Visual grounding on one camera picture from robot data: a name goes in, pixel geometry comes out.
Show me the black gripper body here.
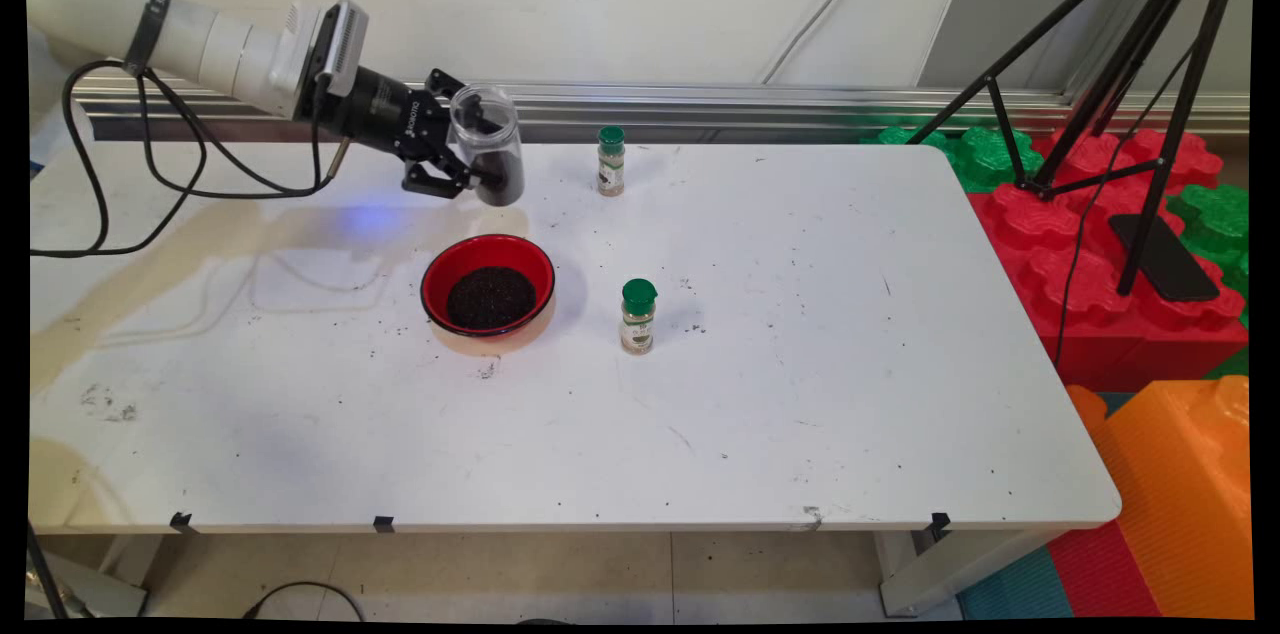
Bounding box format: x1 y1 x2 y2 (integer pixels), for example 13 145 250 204
320 64 456 165

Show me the black flat plate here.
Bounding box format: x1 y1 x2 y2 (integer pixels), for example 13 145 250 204
1107 212 1221 304

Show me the black floor cable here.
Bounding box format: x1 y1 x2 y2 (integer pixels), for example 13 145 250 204
243 581 366 621

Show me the green foam block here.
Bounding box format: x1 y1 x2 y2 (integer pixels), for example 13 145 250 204
862 124 1046 195
1165 184 1251 300

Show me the aluminium wall rail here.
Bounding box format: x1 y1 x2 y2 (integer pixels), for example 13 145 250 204
30 74 1251 143

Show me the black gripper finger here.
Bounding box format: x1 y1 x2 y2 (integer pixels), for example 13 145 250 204
402 157 481 201
425 68 469 111

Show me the thin tripod cable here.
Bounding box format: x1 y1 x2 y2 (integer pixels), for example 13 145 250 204
1053 0 1253 370

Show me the red floor mat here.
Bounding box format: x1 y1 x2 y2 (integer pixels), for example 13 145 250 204
1045 519 1161 619

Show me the black tripod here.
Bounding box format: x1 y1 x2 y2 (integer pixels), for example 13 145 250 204
905 0 1253 298

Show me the black cable strap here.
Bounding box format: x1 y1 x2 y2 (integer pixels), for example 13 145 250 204
125 0 171 75

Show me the white table leg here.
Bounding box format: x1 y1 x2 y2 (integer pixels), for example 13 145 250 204
878 526 1061 618
27 534 161 618

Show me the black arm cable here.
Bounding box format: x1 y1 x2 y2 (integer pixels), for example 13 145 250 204
28 59 351 260

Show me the teal floor mat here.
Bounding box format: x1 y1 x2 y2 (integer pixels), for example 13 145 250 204
958 544 1076 621

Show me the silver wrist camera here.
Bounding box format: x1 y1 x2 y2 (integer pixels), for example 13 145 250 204
312 0 370 100

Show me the orange foam block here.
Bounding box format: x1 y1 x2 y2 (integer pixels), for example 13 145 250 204
1065 376 1256 621

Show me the red bowl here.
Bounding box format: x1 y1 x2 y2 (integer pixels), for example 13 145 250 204
420 234 557 356

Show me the black seeds heap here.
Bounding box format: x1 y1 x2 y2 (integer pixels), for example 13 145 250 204
446 265 537 331
472 139 527 208

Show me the clear plastic jar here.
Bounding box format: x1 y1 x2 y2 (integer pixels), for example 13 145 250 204
447 84 527 208

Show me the green-capped spice bottle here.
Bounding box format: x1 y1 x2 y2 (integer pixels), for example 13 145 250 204
597 125 627 198
619 278 659 356

